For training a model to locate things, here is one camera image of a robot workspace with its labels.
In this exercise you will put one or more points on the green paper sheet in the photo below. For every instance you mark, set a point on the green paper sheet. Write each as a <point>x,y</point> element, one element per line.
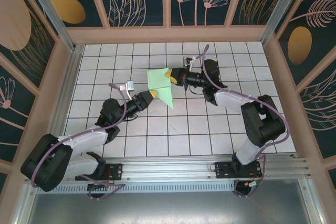
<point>157,79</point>

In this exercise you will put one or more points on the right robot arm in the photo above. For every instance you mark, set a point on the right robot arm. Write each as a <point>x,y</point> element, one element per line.
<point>262,124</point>

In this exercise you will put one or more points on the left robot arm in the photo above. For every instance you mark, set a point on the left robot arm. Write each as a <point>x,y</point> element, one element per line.
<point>47,166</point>

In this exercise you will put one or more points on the grey metal sheet shelf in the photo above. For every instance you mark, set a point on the grey metal sheet shelf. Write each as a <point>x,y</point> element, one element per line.
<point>168,208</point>

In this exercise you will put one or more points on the long aluminium mounting rail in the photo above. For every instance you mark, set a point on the long aluminium mounting rail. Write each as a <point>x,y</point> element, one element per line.
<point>168,169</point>

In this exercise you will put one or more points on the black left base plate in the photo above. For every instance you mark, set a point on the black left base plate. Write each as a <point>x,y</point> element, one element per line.
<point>116,171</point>

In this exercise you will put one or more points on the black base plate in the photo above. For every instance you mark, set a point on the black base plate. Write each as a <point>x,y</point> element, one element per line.
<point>223,170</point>
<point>116,171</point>

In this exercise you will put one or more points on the aluminium side rail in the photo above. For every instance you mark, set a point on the aluminium side rail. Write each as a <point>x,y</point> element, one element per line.
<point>65,103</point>

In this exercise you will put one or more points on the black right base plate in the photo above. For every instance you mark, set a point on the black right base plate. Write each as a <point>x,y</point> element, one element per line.
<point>223,170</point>

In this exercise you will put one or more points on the aluminium corner post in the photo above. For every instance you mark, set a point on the aluminium corner post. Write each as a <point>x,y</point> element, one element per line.
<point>52,11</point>
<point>283,3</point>

